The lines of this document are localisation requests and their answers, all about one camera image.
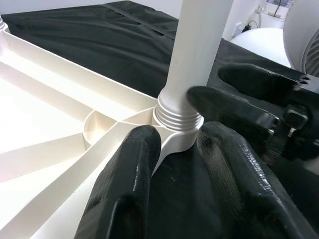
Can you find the white wall power outlet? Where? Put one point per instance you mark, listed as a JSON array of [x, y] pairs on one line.
[[238, 28]]

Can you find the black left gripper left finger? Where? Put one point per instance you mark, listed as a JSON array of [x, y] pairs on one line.
[[124, 186]]

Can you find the black table cloth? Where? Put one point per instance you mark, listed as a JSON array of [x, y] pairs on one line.
[[99, 44]]

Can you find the white rounded appliance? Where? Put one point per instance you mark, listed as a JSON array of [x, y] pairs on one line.
[[261, 39]]

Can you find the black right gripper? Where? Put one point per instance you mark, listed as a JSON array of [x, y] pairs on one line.
[[304, 124]]

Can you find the white pedestal fan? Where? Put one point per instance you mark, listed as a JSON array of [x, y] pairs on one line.
[[299, 32]]

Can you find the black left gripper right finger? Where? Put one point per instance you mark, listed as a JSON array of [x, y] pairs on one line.
[[249, 194]]

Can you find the white plastic children table top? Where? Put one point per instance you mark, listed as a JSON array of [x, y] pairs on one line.
[[37, 112]]

